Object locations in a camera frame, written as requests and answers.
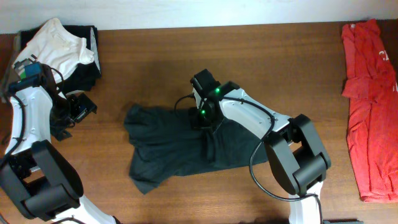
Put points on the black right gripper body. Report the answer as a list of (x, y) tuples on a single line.
[(204, 116)]

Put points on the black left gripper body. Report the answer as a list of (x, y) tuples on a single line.
[(61, 117)]

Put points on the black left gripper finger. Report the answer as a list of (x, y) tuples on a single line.
[(81, 107), (60, 134)]

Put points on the dark green Nike t-shirt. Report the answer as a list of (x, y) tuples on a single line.
[(165, 145)]

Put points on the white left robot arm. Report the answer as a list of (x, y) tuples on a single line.
[(40, 182)]

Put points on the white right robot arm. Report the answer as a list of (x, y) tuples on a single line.
[(295, 152)]

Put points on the black folded garment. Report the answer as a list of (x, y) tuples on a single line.
[(84, 77)]

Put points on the white folded t-shirt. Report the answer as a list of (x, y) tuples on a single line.
[(55, 46)]

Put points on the grey folded garment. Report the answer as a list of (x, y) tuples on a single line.
[(10, 75)]

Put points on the red t-shirt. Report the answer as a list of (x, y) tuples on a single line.
[(371, 88)]

